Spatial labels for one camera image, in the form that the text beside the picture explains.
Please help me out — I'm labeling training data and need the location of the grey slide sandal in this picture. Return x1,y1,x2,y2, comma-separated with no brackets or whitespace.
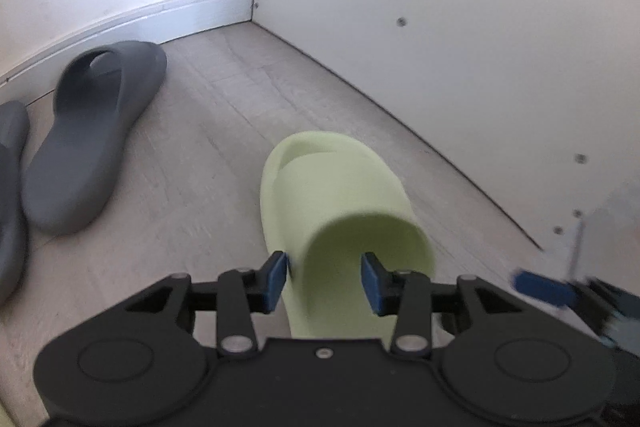
21,40,168,236
0,101,31,308

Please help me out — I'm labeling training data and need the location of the light green slide sandal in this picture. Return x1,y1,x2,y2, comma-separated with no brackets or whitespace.
259,130,436,342

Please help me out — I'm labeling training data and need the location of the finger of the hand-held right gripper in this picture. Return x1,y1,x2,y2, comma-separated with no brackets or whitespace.
509,271,577,309

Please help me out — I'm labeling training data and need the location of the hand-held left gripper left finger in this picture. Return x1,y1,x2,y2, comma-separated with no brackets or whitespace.
124,250,292,355

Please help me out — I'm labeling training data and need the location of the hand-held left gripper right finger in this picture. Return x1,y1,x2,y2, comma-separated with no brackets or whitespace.
360,251,523,355

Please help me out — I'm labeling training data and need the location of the long white baseboard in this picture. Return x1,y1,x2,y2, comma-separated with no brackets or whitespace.
0,0,257,90

